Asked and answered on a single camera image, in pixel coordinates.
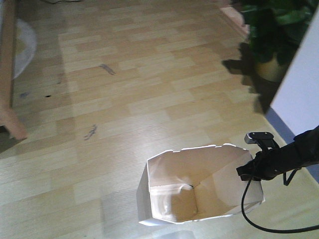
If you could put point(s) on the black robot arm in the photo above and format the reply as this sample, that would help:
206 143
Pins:
273 160

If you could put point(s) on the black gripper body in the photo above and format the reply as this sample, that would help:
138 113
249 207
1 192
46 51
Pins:
256 169

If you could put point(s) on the wooden bed frame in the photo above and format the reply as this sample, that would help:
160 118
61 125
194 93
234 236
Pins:
8 118

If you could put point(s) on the round grey rug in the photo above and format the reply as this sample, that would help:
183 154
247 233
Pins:
25 47

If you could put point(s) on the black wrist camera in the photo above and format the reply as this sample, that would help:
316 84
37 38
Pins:
265 140

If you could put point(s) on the green potted plant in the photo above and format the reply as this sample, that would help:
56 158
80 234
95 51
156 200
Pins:
276 30

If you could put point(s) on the white trash bin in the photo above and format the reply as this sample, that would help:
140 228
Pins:
195 184

